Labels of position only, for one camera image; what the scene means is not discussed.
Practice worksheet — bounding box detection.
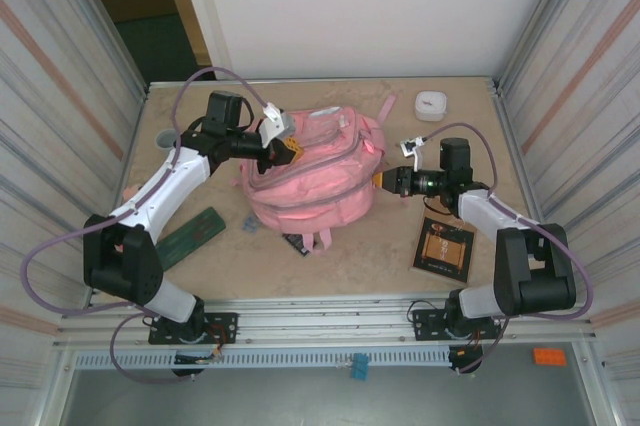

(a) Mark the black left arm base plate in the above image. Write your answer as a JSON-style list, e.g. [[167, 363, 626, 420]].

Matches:
[[148, 312, 239, 346]]

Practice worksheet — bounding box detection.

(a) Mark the grey slotted cable duct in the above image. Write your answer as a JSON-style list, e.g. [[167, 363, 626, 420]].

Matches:
[[73, 348, 454, 371]]

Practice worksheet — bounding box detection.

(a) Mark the small black calculator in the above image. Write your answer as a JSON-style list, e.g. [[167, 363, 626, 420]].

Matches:
[[281, 231, 312, 258]]

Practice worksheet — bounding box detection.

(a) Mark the brown and black book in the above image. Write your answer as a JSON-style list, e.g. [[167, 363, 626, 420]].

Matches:
[[409, 215, 476, 285]]

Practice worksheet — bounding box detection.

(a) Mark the white square alarm clock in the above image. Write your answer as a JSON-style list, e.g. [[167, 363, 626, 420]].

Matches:
[[412, 89, 449, 123]]

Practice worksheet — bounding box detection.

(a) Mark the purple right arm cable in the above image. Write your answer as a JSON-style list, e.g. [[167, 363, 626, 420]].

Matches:
[[422, 121, 596, 377]]

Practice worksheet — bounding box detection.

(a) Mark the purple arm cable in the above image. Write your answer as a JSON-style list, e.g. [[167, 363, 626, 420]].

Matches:
[[422, 121, 596, 377], [20, 66, 271, 383]]

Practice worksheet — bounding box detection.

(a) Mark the grey plastic cup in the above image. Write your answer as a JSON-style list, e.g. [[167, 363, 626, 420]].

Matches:
[[155, 128, 184, 153]]

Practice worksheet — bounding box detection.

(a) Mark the aluminium mounting rail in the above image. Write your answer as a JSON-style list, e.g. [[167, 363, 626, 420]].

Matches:
[[54, 295, 599, 350]]

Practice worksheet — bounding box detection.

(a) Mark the cartoon boy plush doll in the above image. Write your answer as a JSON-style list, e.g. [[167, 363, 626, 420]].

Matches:
[[112, 184, 146, 253]]

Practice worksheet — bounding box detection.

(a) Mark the orange toy brick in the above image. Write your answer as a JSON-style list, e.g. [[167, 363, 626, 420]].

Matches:
[[532, 347, 569, 367]]

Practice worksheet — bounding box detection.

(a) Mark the pink student backpack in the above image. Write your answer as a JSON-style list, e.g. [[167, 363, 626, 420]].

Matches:
[[229, 93, 401, 255]]

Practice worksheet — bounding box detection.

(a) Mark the aluminium table edge rail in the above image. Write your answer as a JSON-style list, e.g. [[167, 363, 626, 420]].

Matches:
[[147, 76, 501, 88]]

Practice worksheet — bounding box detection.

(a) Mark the dark green pencil case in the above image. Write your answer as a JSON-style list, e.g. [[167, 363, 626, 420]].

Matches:
[[154, 206, 227, 272]]

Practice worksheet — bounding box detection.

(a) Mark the blue connector block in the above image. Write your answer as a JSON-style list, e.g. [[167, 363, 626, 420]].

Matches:
[[349, 353, 371, 381]]

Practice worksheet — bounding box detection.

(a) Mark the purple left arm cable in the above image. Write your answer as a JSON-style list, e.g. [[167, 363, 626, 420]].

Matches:
[[20, 66, 271, 383]]

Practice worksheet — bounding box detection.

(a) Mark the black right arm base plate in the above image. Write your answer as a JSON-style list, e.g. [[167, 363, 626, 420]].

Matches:
[[412, 308, 502, 343]]

